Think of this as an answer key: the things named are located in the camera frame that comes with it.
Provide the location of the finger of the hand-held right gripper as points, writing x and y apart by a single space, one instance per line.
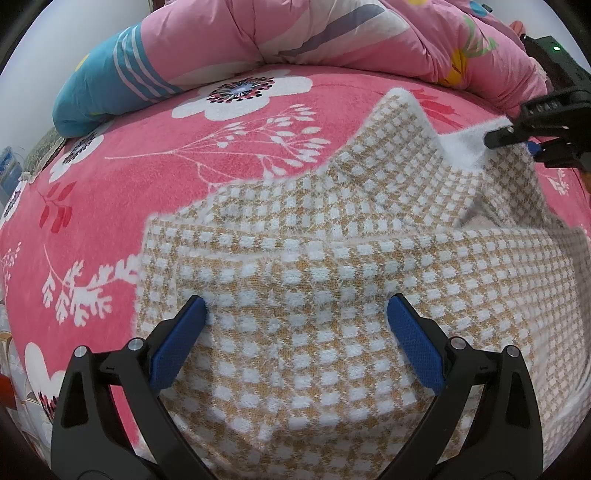
512 134
554 154

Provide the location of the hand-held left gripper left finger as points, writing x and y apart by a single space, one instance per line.
178 344

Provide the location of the pink and teal quilt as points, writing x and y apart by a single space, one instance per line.
323 32

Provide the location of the beige white checked knit coat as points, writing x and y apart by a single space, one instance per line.
346 277

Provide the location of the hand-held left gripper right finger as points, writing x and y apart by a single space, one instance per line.
415 346

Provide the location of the pink floral blanket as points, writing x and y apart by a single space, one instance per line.
138 194

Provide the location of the blue plastic container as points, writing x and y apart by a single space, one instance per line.
8 170

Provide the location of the grey patterned cloth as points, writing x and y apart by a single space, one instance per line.
42 150

